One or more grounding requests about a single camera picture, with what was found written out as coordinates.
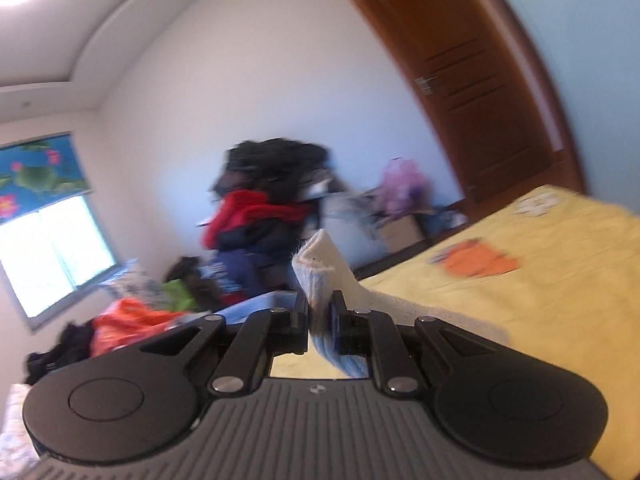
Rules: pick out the pink plastic bag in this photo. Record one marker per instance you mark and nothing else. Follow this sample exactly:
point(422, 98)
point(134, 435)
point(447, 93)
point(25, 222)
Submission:
point(403, 189)

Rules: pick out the yellow carrot print bedsheet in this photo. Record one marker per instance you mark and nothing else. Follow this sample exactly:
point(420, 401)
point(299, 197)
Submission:
point(573, 300)

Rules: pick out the pile of dark clothes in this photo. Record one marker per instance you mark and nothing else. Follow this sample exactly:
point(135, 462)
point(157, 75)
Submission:
point(251, 260)

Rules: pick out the orange plastic bag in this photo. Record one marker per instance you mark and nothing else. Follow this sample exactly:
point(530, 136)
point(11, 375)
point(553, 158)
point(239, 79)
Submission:
point(127, 321)

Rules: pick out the window with frame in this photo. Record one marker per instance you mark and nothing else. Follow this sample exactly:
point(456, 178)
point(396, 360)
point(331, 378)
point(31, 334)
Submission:
point(53, 257)

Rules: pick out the blue floral roller blind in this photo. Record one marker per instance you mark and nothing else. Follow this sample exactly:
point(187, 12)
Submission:
point(39, 172)

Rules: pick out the white knitted sweater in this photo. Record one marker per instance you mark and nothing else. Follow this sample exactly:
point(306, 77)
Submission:
point(321, 270)

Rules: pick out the red garment on pile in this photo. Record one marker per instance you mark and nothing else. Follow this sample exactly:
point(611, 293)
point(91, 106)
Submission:
point(244, 207)

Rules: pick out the light blue knitted blanket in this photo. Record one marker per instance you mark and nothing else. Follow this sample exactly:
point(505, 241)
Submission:
point(238, 313)

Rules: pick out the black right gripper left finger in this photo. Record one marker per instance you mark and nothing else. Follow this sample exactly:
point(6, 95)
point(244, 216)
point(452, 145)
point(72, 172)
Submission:
point(134, 401)

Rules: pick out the black clothes near window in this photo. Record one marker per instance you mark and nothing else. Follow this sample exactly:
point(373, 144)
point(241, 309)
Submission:
point(73, 346)

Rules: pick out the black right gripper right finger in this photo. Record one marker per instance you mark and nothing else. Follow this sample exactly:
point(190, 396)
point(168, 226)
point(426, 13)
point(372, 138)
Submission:
point(493, 401)

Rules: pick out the brown wooden door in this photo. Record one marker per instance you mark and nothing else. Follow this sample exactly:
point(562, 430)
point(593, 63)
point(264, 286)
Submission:
point(487, 93)

